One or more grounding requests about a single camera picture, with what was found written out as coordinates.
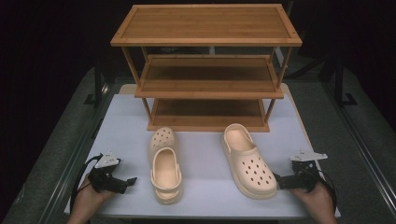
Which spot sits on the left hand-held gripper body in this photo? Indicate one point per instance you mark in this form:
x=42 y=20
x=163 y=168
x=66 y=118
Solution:
x=106 y=179

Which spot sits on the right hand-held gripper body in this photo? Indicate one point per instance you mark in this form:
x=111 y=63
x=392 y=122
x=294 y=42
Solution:
x=303 y=174

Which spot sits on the cream perforated clog shoe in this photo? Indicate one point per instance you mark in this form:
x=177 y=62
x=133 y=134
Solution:
x=253 y=169
x=165 y=169

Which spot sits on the three-tier wooden shoe rack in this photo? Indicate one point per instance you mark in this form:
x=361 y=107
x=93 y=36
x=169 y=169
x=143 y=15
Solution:
x=207 y=26

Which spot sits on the person's left hand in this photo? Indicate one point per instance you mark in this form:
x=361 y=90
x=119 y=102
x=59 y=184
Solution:
x=88 y=200

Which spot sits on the person's right hand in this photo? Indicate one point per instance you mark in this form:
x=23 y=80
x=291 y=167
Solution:
x=314 y=202

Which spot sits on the black metal stand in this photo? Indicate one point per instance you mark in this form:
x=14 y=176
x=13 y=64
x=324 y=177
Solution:
x=341 y=84
x=98 y=84

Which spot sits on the aluminium frame rail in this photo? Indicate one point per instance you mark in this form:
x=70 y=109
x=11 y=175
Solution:
x=358 y=140
x=74 y=155

